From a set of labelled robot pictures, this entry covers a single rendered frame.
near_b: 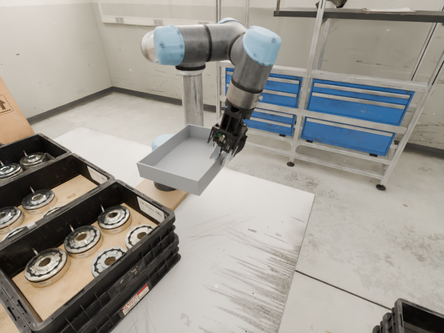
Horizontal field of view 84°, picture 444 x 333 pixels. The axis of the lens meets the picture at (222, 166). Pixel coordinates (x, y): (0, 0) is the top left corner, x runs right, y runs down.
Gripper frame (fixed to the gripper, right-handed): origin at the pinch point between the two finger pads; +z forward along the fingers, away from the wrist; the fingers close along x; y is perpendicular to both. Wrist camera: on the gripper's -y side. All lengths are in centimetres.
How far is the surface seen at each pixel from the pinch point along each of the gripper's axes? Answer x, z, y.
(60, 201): -50, 41, 16
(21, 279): -33, 36, 42
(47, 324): -13, 19, 49
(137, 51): -227, 108, -267
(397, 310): 75, 28, -4
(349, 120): 60, 32, -159
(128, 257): -8.4, 18.5, 29.6
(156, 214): -11.5, 23.0, 11.8
